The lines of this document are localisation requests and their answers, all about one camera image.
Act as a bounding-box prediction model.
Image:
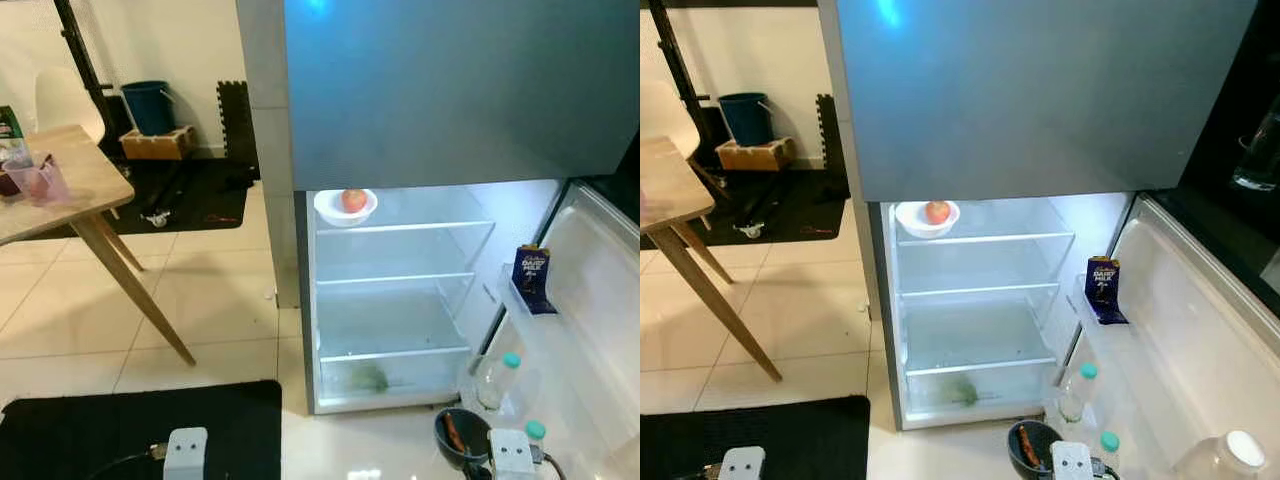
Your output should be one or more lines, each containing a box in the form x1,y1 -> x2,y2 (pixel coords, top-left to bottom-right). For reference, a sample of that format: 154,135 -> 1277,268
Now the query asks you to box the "silver fridge compartment door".
465,178 -> 641,480
1040,192 -> 1280,480

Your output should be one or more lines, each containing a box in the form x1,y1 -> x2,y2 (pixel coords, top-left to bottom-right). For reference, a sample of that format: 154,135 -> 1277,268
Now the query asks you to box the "glass fridge shelf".
315,268 -> 478,292
898,281 -> 1063,304
314,217 -> 497,237
318,343 -> 473,364
896,230 -> 1077,249
903,355 -> 1059,378

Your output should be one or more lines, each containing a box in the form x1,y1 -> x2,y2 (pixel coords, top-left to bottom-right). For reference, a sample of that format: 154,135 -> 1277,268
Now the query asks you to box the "silver two-door fridge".
237,0 -> 576,417
817,0 -> 1136,433

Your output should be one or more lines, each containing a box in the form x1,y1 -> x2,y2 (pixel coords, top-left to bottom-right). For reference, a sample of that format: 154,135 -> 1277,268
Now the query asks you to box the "purple Dairy Milk pack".
1084,256 -> 1129,326
511,243 -> 558,317

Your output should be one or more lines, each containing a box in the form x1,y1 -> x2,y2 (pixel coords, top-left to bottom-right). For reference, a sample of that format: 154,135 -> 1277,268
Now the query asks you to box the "white plastic chair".
33,65 -> 108,147
640,80 -> 703,161

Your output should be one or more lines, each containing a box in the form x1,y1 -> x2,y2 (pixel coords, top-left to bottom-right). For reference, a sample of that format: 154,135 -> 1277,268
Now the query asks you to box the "wooden crate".
119,126 -> 199,162
714,137 -> 799,173

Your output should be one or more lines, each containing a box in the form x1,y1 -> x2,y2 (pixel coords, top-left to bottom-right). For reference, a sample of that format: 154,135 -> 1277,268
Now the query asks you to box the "black steel power rack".
647,0 -> 746,206
52,0 -> 136,171

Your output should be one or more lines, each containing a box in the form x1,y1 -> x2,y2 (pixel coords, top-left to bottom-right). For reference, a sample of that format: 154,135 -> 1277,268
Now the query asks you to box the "blue plastic bucket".
717,92 -> 772,149
120,80 -> 177,138

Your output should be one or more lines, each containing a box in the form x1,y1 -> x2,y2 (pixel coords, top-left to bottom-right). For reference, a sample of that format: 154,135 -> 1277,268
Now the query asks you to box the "black foam puzzle mat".
814,93 -> 852,198
216,80 -> 262,183

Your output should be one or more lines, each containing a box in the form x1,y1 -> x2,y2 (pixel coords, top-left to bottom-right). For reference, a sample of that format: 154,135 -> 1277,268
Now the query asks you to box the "silver freezer door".
283,0 -> 641,193
835,0 -> 1259,204

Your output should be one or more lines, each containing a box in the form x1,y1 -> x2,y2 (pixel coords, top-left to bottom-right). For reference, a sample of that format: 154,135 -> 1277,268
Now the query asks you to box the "clear crisper drawer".
905,368 -> 1059,416
318,355 -> 473,403

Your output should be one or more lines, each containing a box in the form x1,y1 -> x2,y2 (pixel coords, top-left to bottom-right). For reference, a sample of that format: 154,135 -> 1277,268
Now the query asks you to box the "white bowl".
894,201 -> 962,241
313,188 -> 380,229

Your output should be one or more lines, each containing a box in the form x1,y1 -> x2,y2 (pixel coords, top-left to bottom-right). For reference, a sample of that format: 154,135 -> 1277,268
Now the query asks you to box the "green leafy vegetable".
942,378 -> 983,408
347,364 -> 392,395

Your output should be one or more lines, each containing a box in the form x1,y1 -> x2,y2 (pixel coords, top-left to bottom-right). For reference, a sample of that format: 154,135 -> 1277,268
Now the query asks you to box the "pink plastic container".
5,155 -> 72,207

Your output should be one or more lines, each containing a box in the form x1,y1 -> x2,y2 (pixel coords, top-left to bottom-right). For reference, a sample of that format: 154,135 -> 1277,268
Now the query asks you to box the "tall clear tumbler pale lid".
1231,100 -> 1280,193

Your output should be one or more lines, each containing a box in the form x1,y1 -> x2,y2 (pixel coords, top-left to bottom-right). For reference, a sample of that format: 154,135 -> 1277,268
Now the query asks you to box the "glass jar white lid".
1178,430 -> 1271,480

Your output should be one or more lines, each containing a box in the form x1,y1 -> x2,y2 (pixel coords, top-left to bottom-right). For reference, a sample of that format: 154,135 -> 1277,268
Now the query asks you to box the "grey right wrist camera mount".
487,428 -> 537,480
1049,440 -> 1095,480

